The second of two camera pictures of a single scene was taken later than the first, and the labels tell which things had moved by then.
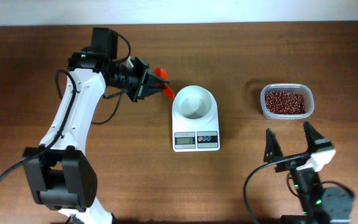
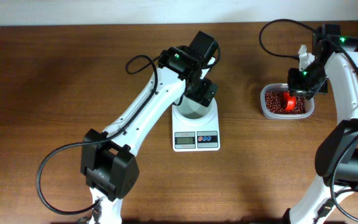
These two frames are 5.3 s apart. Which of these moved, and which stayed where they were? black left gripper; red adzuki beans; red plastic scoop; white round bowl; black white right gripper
Moved: black white right gripper; red plastic scoop; black left gripper
Stayed: white round bowl; red adzuki beans
